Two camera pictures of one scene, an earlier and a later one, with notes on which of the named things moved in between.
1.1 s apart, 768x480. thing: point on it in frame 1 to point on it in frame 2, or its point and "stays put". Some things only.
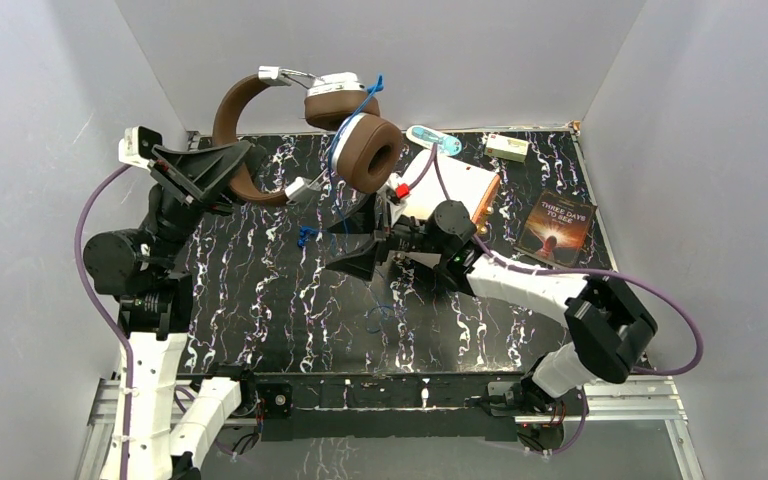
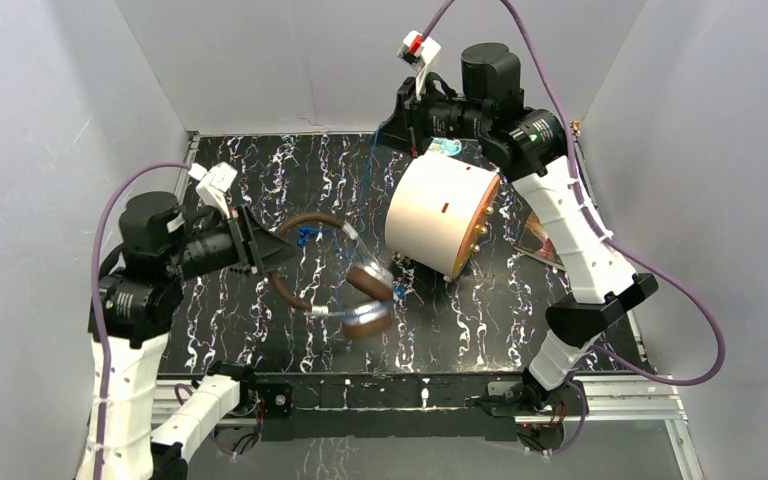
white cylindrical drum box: x=434 y=178 stays put
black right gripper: x=360 y=263 to x=396 y=130
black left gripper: x=180 y=183 to x=247 y=242
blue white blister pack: x=446 y=144 stays put
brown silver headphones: x=366 y=151 to x=371 y=281
